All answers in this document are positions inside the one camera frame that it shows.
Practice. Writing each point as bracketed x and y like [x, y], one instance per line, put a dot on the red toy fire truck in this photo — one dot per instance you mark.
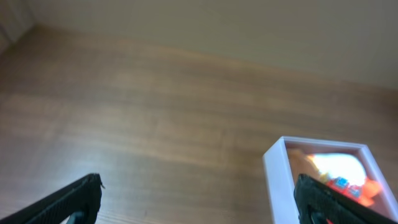
[347, 195]

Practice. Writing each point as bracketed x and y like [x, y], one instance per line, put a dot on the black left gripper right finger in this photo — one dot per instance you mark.
[320, 204]

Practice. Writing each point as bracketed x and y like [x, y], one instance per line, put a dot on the white square cardboard box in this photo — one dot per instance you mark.
[280, 180]

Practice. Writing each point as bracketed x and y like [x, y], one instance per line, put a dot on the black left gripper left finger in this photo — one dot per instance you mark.
[79, 202]

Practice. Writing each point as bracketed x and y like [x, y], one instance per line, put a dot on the yellow white plush duck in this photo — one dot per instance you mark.
[333, 165]

